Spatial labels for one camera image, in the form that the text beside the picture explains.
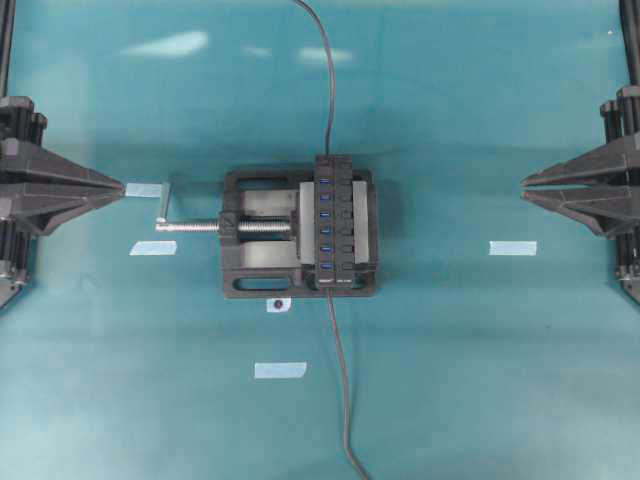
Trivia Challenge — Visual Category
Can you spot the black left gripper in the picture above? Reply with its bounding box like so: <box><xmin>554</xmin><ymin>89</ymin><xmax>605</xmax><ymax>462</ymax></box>
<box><xmin>1</xmin><ymin>96</ymin><xmax>124</xmax><ymax>308</ymax></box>

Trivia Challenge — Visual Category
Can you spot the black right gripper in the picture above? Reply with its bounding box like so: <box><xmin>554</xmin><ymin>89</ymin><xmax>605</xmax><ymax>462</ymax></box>
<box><xmin>519</xmin><ymin>85</ymin><xmax>640</xmax><ymax>305</ymax></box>

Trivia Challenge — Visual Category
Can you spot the black multiport USB hub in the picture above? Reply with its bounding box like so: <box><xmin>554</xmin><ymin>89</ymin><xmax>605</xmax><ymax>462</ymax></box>
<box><xmin>314</xmin><ymin>155</ymin><xmax>355</xmax><ymax>290</ymax></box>

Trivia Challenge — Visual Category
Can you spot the blue tape strip upper left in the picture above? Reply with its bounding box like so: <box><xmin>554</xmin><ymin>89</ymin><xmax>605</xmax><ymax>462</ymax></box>
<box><xmin>125</xmin><ymin>183</ymin><xmax>163</xmax><ymax>198</ymax></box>

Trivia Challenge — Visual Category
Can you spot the blue tape strip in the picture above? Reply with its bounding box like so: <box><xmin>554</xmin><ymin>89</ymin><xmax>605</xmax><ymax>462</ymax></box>
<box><xmin>254</xmin><ymin>362</ymin><xmax>307</xmax><ymax>380</ymax></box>
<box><xmin>125</xmin><ymin>183</ymin><xmax>163</xmax><ymax>198</ymax></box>
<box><xmin>489</xmin><ymin>240</ymin><xmax>538</xmax><ymax>256</ymax></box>
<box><xmin>129</xmin><ymin>240</ymin><xmax>177</xmax><ymax>256</ymax></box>

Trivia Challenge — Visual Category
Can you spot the blue tape strip right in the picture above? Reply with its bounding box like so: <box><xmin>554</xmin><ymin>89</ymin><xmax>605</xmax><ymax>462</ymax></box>
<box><xmin>489</xmin><ymin>240</ymin><xmax>538</xmax><ymax>256</ymax></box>

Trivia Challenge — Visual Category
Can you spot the black bench vise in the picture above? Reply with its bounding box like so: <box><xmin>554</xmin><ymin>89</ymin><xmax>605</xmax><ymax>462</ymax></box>
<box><xmin>218</xmin><ymin>165</ymin><xmax>378</xmax><ymax>299</ymax></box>

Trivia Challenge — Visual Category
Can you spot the small dark marker sticker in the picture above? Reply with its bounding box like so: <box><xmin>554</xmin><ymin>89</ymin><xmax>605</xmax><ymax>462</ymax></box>
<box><xmin>266</xmin><ymin>298</ymin><xmax>292</xmax><ymax>313</ymax></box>

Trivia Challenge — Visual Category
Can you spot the blue tape strip bottom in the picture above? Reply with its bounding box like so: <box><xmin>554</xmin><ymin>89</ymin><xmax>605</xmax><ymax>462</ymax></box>
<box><xmin>254</xmin><ymin>362</ymin><xmax>307</xmax><ymax>380</ymax></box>

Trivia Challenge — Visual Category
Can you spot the silver vise screw handle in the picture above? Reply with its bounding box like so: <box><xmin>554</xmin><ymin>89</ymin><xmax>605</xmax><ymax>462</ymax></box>
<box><xmin>155</xmin><ymin>183</ymin><xmax>291</xmax><ymax>233</ymax></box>

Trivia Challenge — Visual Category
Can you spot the black frame post right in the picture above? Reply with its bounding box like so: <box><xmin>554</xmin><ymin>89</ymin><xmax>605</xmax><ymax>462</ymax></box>
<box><xmin>619</xmin><ymin>0</ymin><xmax>639</xmax><ymax>85</ymax></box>

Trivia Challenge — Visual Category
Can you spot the black frame post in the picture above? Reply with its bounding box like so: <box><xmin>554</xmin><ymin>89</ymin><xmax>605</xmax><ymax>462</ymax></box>
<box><xmin>619</xmin><ymin>0</ymin><xmax>639</xmax><ymax>85</ymax></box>
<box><xmin>0</xmin><ymin>0</ymin><xmax>17</xmax><ymax>97</ymax></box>

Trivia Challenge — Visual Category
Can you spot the black frame post left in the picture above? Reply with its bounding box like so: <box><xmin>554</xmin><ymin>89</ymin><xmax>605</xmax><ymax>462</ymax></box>
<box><xmin>0</xmin><ymin>0</ymin><xmax>17</xmax><ymax>97</ymax></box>

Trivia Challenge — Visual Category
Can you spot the black hub power cable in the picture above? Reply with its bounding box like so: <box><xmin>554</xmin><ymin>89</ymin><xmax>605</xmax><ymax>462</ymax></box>
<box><xmin>325</xmin><ymin>287</ymin><xmax>372</xmax><ymax>480</ymax></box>

